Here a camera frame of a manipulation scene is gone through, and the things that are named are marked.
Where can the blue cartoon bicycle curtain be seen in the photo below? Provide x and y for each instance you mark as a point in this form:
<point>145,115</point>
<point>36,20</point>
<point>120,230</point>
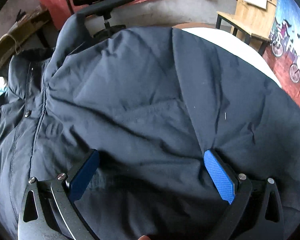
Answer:
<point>283,53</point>

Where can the white bed sheet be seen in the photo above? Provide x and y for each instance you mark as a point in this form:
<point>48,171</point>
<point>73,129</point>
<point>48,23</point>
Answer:
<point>235,46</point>

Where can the small wooden side table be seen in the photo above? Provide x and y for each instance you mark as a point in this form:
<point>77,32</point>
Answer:
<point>250,23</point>

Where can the black office chair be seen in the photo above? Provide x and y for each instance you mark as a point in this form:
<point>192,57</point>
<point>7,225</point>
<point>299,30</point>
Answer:
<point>97,2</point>

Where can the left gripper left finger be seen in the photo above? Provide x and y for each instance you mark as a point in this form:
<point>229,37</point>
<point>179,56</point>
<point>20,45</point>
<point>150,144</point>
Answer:
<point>36,218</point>

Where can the dark navy padded jacket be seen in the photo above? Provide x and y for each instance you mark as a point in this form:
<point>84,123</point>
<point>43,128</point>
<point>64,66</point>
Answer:
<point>151,100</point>

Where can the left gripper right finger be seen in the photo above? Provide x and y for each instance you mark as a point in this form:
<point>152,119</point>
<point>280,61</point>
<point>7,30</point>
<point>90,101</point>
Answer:
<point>255,209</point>

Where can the wooden desk with shelves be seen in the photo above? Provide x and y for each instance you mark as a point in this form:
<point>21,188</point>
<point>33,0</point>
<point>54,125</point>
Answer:
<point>30,24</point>

